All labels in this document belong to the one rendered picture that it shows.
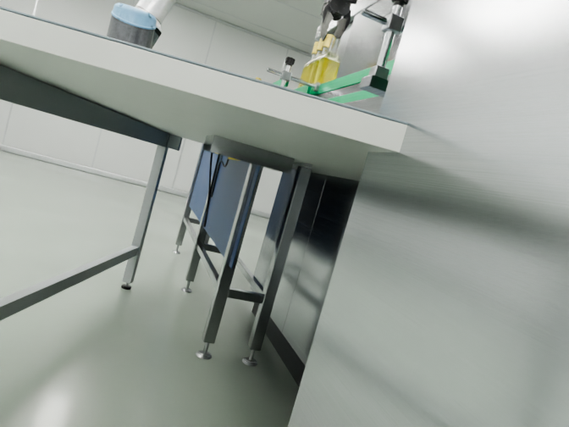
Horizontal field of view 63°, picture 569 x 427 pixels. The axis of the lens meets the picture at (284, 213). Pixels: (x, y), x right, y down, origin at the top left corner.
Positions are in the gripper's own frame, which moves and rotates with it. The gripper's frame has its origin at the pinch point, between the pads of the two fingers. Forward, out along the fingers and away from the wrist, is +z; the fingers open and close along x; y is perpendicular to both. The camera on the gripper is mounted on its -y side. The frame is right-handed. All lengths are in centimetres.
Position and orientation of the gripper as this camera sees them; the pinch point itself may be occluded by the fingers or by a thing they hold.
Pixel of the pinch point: (329, 38)
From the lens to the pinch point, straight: 167.7
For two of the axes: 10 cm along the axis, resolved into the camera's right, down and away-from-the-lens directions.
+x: -9.2, -2.4, -3.2
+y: -2.9, -1.4, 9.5
